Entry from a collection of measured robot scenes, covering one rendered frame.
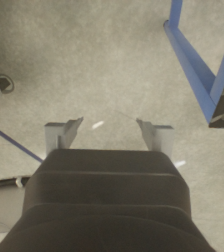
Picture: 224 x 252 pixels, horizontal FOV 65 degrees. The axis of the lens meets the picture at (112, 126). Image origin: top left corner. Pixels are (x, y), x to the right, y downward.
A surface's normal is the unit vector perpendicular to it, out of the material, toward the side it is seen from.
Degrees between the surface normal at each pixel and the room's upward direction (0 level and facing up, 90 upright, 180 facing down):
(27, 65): 0
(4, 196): 90
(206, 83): 90
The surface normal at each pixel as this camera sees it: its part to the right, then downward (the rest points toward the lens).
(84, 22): -0.12, 0.64
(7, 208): -0.03, -0.77
